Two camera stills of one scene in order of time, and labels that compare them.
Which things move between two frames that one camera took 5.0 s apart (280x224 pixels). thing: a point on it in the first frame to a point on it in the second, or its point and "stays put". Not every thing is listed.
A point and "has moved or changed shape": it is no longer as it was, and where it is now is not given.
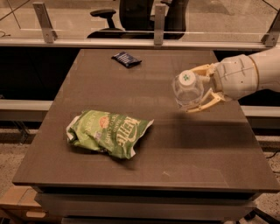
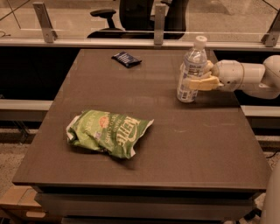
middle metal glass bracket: x=159 y=24 stays put
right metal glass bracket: x=271 y=38 stays put
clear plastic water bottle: x=188 y=88 has moved or changed shape
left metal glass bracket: x=49 y=34 stays put
